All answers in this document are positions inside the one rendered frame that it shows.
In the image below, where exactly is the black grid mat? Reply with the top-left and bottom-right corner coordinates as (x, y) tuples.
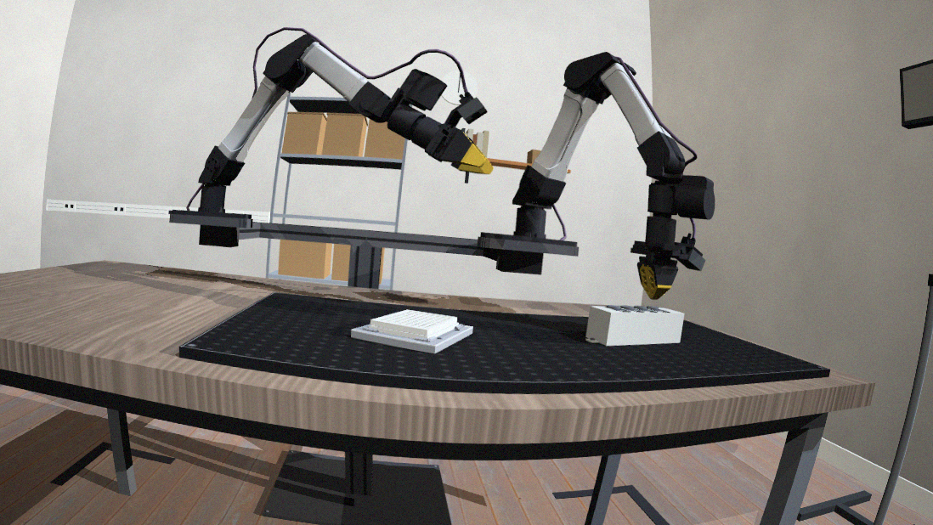
(179, 292), (830, 394)

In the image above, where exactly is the white control panel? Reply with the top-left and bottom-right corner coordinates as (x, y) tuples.
(585, 305), (684, 346)

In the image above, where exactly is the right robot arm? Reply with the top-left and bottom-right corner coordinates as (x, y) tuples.
(172, 34), (488, 219)

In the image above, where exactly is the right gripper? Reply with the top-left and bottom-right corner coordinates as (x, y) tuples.
(411, 116), (494, 174)

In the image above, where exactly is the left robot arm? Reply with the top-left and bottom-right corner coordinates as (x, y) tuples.
(480, 52), (715, 246)

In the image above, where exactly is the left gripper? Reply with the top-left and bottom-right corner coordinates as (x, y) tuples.
(630, 217), (688, 300)

